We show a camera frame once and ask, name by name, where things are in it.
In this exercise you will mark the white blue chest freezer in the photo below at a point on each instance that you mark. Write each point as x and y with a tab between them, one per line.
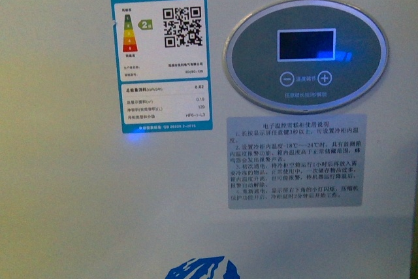
82	199

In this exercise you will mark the oval grey control panel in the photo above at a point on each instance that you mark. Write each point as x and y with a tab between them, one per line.
305	56

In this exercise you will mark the grey instruction sticker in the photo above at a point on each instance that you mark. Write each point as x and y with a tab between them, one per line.
296	161

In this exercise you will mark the blue energy label sticker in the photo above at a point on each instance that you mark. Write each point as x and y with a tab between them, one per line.
163	65

